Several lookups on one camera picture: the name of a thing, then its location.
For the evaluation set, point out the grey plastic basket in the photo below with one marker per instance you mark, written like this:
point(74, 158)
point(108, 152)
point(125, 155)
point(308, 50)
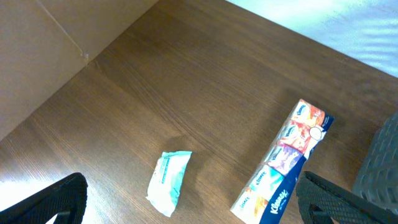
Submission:
point(376, 181)

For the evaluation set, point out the Kleenex tissue multipack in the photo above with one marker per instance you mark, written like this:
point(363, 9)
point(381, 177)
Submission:
point(268, 191)

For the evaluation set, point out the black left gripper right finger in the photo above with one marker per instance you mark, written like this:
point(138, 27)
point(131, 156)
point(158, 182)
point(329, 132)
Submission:
point(322, 202)

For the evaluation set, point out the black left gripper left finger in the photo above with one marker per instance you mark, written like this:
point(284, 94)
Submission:
point(65, 200)

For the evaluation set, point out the teal wet wipes packet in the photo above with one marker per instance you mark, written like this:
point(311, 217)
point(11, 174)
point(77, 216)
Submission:
point(164, 187)

